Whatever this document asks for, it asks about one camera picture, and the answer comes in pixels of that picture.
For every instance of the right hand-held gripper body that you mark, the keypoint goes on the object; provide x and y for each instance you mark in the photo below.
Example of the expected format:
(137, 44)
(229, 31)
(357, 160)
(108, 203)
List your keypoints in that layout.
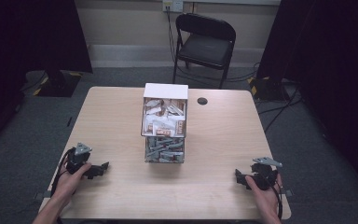
(264, 177)

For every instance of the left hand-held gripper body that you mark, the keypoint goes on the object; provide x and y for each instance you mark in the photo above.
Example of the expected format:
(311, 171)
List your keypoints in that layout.
(76, 158)

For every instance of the person's right hand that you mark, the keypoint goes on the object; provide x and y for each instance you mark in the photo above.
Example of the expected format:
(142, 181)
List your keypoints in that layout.
(268, 200)

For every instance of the person's left hand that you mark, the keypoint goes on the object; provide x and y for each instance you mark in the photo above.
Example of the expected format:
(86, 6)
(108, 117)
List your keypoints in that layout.
(66, 185)

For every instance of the grey table clamp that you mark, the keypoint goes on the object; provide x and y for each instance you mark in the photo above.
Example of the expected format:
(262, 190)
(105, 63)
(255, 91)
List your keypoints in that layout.
(42, 195)
(288, 192)

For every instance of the pile of grey packets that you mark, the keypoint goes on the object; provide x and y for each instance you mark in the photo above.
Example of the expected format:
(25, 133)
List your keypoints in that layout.
(164, 149)

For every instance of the clear drawer with grey packets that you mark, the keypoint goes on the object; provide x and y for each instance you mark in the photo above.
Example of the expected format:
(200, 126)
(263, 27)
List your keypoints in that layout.
(164, 150)

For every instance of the pile of white brown packets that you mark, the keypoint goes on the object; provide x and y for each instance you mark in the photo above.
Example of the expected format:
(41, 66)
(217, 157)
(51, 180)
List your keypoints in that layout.
(163, 123)

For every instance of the black stand base striped tape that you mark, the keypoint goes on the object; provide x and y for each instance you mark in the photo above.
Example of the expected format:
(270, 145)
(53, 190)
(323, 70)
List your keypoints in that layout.
(57, 84)
(267, 88)

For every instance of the dark curtain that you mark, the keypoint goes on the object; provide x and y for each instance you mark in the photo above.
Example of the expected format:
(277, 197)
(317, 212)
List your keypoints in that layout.
(329, 62)
(28, 37)

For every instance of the black folding chair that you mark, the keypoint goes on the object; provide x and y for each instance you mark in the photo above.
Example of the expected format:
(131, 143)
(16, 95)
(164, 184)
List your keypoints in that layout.
(205, 48)

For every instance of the white wall socket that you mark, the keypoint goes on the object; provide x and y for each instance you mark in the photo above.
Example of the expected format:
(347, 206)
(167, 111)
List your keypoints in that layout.
(173, 5)

